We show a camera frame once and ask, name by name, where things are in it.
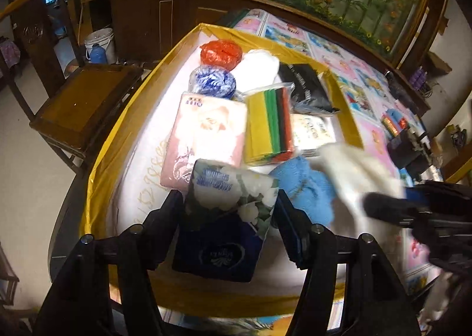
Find white tissue packet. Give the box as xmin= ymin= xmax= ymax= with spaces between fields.
xmin=289 ymin=113 xmax=338 ymax=158

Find brown cardboard box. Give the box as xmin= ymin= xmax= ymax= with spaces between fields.
xmin=428 ymin=50 xmax=452 ymax=75

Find orange plastic bag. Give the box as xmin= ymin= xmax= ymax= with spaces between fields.
xmin=199 ymin=40 xmax=244 ymax=72

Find white bucket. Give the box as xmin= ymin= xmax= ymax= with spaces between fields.
xmin=84 ymin=28 xmax=116 ymax=64

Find wooden cabinet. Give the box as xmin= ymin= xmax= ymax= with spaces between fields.
xmin=66 ymin=0 xmax=259 ymax=64

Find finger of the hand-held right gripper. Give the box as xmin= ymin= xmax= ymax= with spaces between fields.
xmin=405 ymin=180 xmax=472 ymax=208
xmin=363 ymin=191 xmax=421 ymax=228

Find multicoloured flat pack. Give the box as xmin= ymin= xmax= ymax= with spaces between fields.
xmin=380 ymin=109 xmax=411 ymax=137

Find yellow-taped cardboard box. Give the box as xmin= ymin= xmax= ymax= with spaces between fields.
xmin=79 ymin=22 xmax=366 ymax=318

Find wooden chair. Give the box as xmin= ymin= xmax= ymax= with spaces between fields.
xmin=0 ymin=0 xmax=144 ymax=174

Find purple bottles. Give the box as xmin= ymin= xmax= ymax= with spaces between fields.
xmin=409 ymin=66 xmax=430 ymax=89

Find white plastic bag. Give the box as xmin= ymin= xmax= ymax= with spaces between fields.
xmin=232 ymin=48 xmax=281 ymax=86

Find printed tablecloth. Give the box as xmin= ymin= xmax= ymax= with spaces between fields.
xmin=158 ymin=8 xmax=443 ymax=333

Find black flat object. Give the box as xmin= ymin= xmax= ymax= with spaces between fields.
xmin=385 ymin=70 xmax=412 ymax=108

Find person's right hand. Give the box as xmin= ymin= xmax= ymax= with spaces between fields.
xmin=420 ymin=271 xmax=458 ymax=325

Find black plastic packet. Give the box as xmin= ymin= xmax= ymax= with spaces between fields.
xmin=276 ymin=62 xmax=340 ymax=117

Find blue towel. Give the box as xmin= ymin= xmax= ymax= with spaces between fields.
xmin=268 ymin=155 xmax=338 ymax=228

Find yellow green red cloth pack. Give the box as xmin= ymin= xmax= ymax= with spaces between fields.
xmin=243 ymin=85 xmax=296 ymax=167

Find purple cloth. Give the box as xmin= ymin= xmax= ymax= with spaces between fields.
xmin=0 ymin=37 xmax=21 ymax=68

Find floral blue tissue pack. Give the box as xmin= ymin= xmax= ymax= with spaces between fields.
xmin=171 ymin=159 xmax=280 ymax=283

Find wooden stool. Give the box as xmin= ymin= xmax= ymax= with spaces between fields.
xmin=0 ymin=244 xmax=20 ymax=318

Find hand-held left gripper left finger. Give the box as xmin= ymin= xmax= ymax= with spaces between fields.
xmin=35 ymin=190 xmax=184 ymax=336

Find blue and white patterned bag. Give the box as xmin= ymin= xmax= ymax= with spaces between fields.
xmin=189 ymin=65 xmax=237 ymax=101

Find dark green object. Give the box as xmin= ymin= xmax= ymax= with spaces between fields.
xmin=446 ymin=124 xmax=467 ymax=152

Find pink tissue pack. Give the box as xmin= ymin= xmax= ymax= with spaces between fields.
xmin=160 ymin=93 xmax=248 ymax=191

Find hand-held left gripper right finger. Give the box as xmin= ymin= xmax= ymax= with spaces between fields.
xmin=275 ymin=189 xmax=421 ymax=336

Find white towel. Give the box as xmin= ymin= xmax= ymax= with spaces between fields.
xmin=310 ymin=142 xmax=408 ymax=248

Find wooden side table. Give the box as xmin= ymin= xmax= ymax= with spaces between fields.
xmin=442 ymin=152 xmax=472 ymax=183

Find blue bottle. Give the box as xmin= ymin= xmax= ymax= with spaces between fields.
xmin=88 ymin=43 xmax=108 ymax=64

